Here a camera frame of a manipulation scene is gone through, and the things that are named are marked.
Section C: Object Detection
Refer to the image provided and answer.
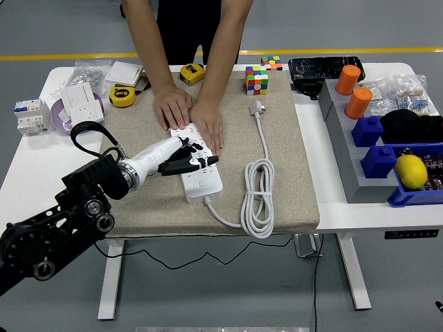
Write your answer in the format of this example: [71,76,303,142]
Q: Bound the person's left hand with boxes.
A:
[189,102,225,160]

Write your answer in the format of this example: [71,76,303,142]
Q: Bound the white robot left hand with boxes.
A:
[130,136,220,181]

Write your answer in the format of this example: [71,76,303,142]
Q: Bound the person's right hand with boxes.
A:
[153,85,193,131]

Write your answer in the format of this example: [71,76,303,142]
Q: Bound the black plug adapter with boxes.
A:
[171,145,197,160]

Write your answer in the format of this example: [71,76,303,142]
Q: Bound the white power strip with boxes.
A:
[170,123,224,204]

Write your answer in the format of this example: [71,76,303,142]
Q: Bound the thin black plug cord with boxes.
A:
[93,238,298,270]

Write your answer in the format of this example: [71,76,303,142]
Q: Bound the yellow black tape measure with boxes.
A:
[109,85,137,109]
[179,62,206,86]

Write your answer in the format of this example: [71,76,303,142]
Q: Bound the grey-brown mat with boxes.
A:
[100,71,321,239]

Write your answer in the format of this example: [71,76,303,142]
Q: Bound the large colourful puzzle cube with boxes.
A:
[244,65,270,96]

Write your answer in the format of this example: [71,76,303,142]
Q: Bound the black table control panel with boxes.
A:
[383,228,440,240]

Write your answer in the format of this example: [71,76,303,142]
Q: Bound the person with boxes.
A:
[155,0,243,66]

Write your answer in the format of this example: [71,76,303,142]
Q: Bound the small colourful puzzle cube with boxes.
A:
[260,55,284,72]

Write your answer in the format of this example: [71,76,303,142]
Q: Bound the white table leg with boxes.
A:
[336,232,373,311]
[96,238,126,321]

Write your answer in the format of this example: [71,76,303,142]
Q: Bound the clear bag of screws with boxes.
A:
[51,59,113,97]

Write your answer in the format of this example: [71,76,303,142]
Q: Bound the purple bowl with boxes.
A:
[51,92,106,136]

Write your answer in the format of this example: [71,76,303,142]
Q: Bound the black power adapter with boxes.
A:
[291,80,323,101]

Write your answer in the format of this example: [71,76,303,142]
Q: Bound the blue plastic bin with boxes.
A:
[387,142,443,208]

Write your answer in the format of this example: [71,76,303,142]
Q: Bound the black plastic tray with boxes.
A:
[288,55,367,86]

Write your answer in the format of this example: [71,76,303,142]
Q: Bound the white circuit breaker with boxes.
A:
[13,98,52,136]

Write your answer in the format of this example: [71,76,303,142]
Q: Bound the yellow lemon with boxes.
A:
[395,154,429,190]

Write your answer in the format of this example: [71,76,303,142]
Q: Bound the silver box under table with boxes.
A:
[294,233,324,259]

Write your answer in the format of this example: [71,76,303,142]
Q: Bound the orange cylinder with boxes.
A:
[345,86,374,120]
[335,64,362,96]

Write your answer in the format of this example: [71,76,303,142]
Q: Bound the grey stepped block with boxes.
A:
[318,79,399,204]

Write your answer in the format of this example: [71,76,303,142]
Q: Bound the blue block with knob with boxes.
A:
[361,144,398,179]
[351,116,385,148]

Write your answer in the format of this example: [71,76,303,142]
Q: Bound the clear bag of small parts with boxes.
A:
[359,78,399,118]

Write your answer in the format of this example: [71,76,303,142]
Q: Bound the black cloth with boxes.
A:
[379,109,443,145]

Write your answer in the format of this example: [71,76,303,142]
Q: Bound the clear bag of resistors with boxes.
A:
[390,73,431,117]

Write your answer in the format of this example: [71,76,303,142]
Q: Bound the white cord with plug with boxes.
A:
[204,100,276,239]

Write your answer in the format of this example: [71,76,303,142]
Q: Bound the white square switch panel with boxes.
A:
[104,61,145,87]

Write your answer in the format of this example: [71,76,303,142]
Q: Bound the white wall socket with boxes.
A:
[69,100,106,125]

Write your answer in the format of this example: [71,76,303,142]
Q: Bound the white switch plate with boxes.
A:
[62,82,98,111]

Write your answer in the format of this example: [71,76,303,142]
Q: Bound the black hanging cable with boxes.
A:
[313,233,325,332]

